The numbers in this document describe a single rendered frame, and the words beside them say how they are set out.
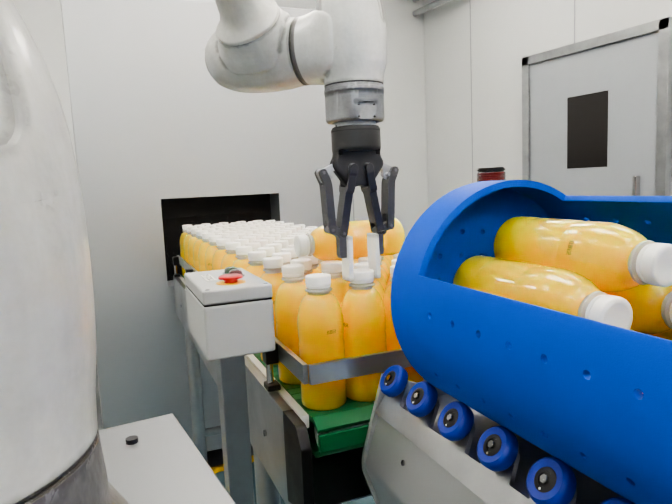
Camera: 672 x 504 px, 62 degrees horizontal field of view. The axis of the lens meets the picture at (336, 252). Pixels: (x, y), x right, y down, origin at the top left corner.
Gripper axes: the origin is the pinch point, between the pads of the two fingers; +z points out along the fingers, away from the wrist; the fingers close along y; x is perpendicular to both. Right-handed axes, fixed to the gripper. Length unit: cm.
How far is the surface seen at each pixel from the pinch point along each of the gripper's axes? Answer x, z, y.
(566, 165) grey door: 268, -18, 305
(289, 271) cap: 10.9, 2.7, -8.4
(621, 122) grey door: 222, -46, 310
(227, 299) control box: -1.5, 3.8, -21.5
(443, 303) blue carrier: -31.0, 1.0, -5.0
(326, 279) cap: -1.8, 2.5, -6.6
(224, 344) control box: -1.6, 10.2, -22.4
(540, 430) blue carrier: -43.0, 10.1, -3.3
